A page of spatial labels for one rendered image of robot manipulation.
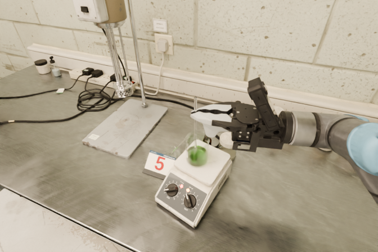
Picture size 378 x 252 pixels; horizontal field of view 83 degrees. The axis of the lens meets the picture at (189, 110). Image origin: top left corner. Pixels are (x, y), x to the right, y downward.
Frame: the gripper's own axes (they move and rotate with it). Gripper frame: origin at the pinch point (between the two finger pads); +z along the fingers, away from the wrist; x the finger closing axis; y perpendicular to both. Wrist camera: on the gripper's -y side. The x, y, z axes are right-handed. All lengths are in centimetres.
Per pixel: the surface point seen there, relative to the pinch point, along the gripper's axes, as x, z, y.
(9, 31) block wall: 77, 122, 8
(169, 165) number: 3.2, 8.4, 23.4
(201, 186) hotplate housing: -5.6, -2.2, 19.2
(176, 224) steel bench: -12.6, 3.1, 26.0
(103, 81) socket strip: 49, 52, 22
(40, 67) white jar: 57, 92, 21
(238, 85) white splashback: 41.1, -12.8, 15.0
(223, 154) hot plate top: 4.0, -7.5, 17.1
